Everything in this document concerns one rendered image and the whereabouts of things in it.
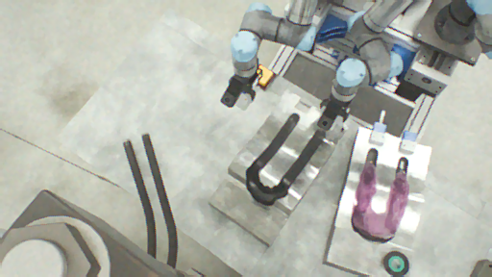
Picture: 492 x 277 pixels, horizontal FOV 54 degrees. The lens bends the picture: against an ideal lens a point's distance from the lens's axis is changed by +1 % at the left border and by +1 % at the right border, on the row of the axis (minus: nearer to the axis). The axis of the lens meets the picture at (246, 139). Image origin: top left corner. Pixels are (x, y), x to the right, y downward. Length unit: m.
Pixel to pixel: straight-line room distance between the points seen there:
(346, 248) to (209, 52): 0.92
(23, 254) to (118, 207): 2.16
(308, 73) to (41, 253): 2.20
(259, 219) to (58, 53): 1.84
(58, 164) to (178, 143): 1.13
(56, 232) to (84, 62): 2.54
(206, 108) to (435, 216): 0.92
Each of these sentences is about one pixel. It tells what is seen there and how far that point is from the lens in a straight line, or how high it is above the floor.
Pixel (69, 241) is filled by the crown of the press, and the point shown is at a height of 2.04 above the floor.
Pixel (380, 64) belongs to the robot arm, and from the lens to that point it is 1.45.
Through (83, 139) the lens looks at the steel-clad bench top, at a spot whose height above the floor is 0.80.
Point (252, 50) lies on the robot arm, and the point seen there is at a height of 1.30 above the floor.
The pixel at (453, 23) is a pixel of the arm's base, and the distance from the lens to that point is 1.76.
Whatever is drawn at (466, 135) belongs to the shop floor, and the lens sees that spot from 2.88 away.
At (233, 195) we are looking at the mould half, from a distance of 1.67.
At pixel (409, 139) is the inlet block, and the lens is 1.80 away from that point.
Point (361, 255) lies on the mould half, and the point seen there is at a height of 0.91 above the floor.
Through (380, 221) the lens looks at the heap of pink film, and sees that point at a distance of 1.66.
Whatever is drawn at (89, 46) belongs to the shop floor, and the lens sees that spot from 3.03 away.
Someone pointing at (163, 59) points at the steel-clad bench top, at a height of 0.80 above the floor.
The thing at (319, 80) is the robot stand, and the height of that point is 0.21.
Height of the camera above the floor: 2.49
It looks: 71 degrees down
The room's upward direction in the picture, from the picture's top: 3 degrees counter-clockwise
